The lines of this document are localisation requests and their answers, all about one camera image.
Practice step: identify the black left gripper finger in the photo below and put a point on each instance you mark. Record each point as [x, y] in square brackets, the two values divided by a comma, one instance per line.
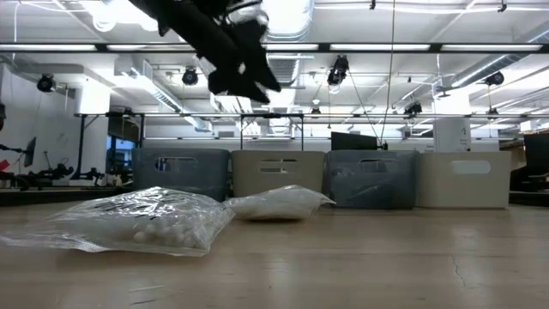
[210, 43]
[255, 47]

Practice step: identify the black ceiling spotlight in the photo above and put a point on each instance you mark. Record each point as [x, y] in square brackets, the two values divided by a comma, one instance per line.
[338, 70]
[46, 83]
[190, 76]
[414, 109]
[495, 79]

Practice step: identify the dark grey plastic bin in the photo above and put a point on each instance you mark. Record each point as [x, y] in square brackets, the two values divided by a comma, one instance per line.
[399, 184]
[210, 171]

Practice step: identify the pale plastic storage bin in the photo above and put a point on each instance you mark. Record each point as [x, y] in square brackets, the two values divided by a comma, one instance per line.
[244, 176]
[437, 184]

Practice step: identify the black computer monitor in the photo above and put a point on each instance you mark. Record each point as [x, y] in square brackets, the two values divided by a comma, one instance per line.
[354, 141]

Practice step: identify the lit blue screen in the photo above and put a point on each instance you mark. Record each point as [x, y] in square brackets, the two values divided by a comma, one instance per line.
[122, 150]

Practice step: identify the bag of swabs and cotton balls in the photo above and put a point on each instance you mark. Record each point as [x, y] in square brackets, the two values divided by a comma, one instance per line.
[279, 204]

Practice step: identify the printed bag of cotton swabs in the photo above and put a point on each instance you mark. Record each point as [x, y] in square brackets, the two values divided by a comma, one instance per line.
[150, 223]

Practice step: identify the small tilted dark monitor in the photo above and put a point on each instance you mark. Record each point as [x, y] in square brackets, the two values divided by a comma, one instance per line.
[30, 151]

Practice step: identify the white cylindrical column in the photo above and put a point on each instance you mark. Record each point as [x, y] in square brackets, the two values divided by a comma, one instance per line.
[450, 135]

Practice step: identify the dark monitor at desk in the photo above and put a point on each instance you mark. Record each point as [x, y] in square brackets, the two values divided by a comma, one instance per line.
[538, 152]

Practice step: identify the silver ventilation duct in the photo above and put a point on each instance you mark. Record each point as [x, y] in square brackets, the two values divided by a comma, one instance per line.
[291, 17]

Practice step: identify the distant black metal frame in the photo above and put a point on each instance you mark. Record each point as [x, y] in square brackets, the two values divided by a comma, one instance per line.
[272, 115]

